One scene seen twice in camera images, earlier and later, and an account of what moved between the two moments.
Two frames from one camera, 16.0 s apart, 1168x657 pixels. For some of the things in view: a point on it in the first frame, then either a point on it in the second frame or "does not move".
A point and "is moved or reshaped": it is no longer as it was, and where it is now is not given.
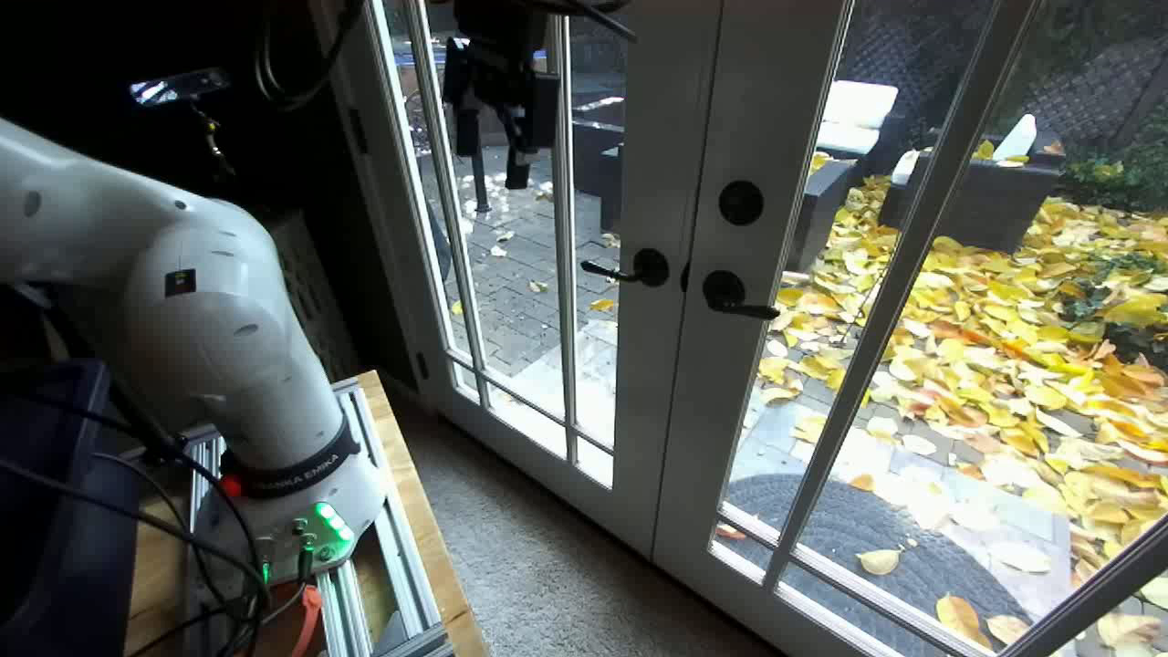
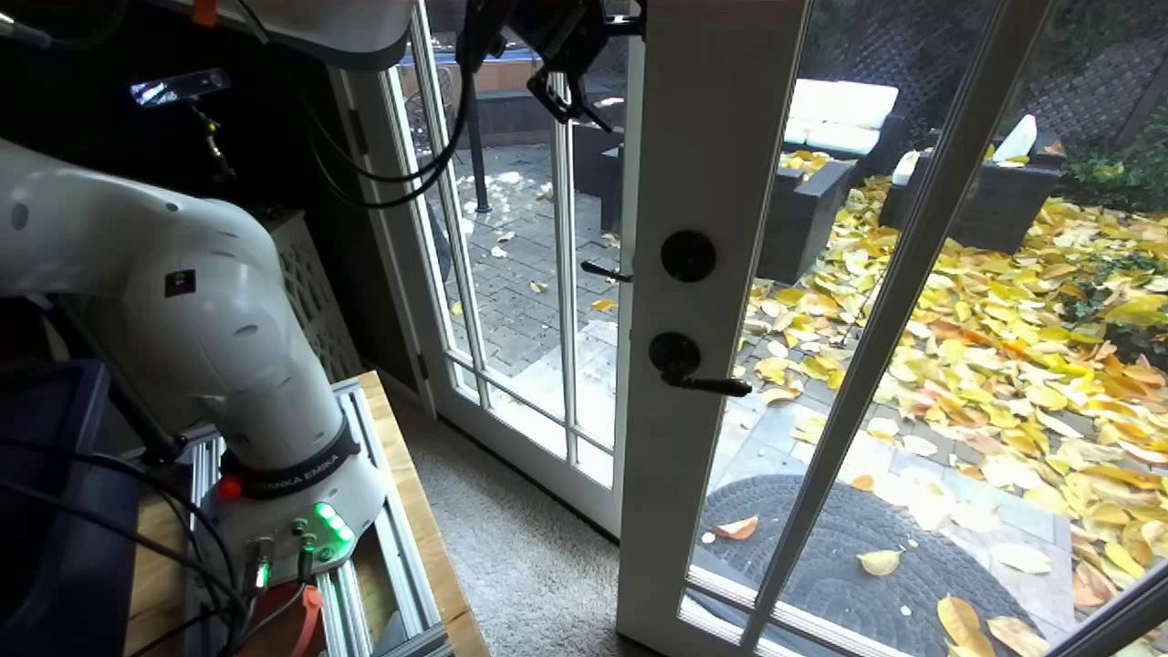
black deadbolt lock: x=740 y=203 -> x=688 y=254
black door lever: x=723 y=290 -> x=682 y=355
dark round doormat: x=875 y=565 does not move
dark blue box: x=70 y=498 does not move
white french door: x=910 y=355 is moved or reshaped
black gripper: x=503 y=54 -> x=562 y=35
